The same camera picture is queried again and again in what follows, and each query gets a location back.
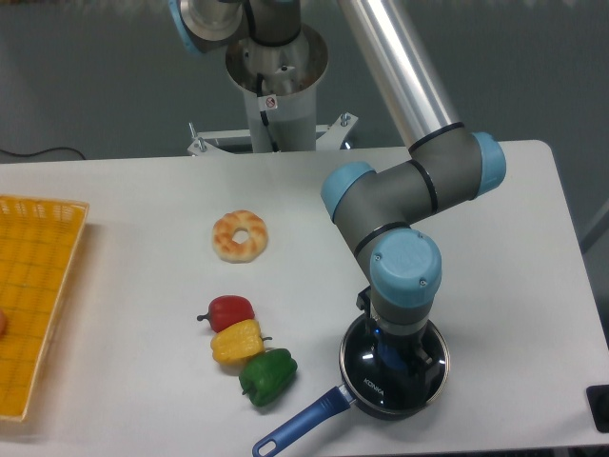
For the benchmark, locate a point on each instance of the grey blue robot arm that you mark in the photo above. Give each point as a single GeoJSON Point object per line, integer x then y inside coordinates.
{"type": "Point", "coordinates": [375, 211]}

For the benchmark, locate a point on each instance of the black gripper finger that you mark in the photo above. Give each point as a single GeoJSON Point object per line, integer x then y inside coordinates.
{"type": "Point", "coordinates": [429, 365]}

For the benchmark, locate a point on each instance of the green bell pepper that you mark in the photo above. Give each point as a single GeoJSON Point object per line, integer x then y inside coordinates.
{"type": "Point", "coordinates": [267, 376]}

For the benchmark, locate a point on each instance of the ring-shaped bread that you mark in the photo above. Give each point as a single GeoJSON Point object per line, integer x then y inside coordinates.
{"type": "Point", "coordinates": [239, 236]}

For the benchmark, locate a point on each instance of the glass lid blue knob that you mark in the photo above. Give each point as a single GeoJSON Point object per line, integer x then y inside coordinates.
{"type": "Point", "coordinates": [357, 359]}

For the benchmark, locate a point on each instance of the red bell pepper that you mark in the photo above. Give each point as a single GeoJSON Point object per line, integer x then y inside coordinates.
{"type": "Point", "coordinates": [226, 311]}

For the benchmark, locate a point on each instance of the dark pot blue handle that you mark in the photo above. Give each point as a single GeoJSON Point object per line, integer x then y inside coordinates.
{"type": "Point", "coordinates": [375, 400]}

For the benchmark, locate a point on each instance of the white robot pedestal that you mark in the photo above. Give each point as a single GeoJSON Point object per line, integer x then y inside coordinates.
{"type": "Point", "coordinates": [279, 88]}

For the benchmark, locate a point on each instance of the yellow woven basket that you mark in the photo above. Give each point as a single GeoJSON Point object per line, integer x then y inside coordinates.
{"type": "Point", "coordinates": [39, 238]}

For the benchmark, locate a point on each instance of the yellow bell pepper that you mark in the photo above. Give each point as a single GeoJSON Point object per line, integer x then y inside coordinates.
{"type": "Point", "coordinates": [238, 343]}

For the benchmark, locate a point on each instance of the black object at table edge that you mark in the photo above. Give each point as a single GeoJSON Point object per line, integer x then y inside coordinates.
{"type": "Point", "coordinates": [598, 400]}

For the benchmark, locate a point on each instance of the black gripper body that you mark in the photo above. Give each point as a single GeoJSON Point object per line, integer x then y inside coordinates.
{"type": "Point", "coordinates": [399, 345]}

